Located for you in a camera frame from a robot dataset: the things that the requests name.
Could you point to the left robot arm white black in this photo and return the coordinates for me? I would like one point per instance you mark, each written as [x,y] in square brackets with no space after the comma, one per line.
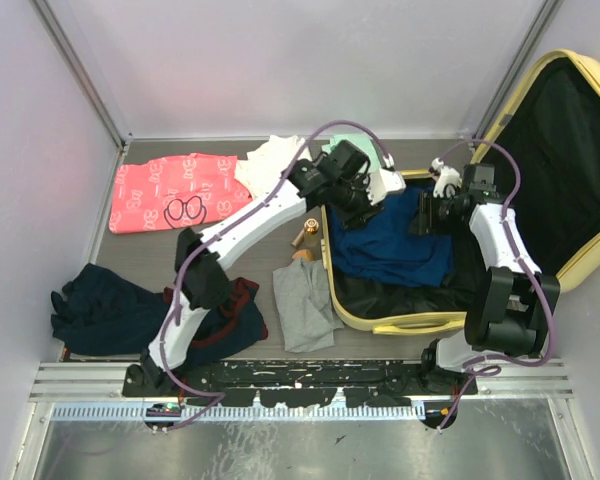
[202,258]

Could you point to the aluminium rail frame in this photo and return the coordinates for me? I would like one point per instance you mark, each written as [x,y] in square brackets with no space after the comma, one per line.
[117,391]

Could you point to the green tissue packet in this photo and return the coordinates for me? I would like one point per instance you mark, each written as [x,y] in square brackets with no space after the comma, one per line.
[350,147]

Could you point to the grey shirt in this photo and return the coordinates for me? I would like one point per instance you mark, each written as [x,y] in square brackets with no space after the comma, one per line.
[303,301]

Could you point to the left aluminium corner post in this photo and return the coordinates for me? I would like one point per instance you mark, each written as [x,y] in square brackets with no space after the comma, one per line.
[77,68]

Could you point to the right aluminium corner post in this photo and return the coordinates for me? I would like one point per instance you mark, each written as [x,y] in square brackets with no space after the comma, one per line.
[531,39]

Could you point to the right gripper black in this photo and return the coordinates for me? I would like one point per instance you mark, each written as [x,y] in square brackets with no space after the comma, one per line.
[424,221]

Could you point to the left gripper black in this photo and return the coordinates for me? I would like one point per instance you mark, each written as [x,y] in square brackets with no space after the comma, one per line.
[356,219]

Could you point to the navy garment red trim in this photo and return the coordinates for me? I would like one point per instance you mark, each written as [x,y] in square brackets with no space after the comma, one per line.
[228,329]

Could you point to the small orange wooden object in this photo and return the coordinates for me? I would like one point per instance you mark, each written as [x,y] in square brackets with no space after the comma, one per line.
[304,254]

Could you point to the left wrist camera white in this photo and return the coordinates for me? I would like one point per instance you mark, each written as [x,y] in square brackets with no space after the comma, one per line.
[384,181]

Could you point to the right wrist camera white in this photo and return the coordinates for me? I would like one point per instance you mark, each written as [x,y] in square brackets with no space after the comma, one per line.
[448,180]

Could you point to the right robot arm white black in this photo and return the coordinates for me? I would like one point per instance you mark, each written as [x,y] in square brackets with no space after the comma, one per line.
[511,316]

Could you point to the yellow suitcase black lining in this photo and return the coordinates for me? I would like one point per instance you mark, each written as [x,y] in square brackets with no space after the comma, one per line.
[532,196]

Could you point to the aluminium corner post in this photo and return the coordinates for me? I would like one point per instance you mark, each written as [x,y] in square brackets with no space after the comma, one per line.
[77,68]
[531,39]

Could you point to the pink patterned shirt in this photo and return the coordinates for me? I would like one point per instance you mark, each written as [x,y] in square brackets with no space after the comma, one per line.
[175,192]

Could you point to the white cloth garment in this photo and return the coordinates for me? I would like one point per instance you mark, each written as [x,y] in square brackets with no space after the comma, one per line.
[262,169]

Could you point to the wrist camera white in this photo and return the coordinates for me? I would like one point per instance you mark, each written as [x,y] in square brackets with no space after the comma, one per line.
[384,181]
[448,180]

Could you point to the black mounting base plate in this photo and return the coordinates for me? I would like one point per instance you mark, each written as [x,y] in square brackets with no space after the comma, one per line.
[372,383]

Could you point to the blue shirt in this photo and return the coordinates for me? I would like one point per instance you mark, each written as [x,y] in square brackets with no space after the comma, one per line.
[385,251]

